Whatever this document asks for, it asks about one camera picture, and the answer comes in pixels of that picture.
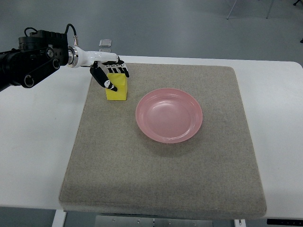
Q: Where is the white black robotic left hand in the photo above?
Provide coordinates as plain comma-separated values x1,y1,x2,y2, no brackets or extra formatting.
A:
68,46,129,92

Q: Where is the yellow foam block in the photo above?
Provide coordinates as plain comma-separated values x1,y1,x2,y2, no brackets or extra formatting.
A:
106,73,128,101

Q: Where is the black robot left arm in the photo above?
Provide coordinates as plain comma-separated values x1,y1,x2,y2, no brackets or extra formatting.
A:
0,24,78,91

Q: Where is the pink plate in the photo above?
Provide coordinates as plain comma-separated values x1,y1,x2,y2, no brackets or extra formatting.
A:
135,88,203,144

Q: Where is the beige felt mat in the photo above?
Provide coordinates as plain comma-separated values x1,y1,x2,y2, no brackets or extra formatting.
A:
59,63,267,219

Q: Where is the white table leg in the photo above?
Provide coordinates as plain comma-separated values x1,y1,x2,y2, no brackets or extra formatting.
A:
52,210,66,227

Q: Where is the grey metal base plate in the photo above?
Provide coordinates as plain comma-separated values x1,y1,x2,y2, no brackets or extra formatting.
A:
94,215,213,227

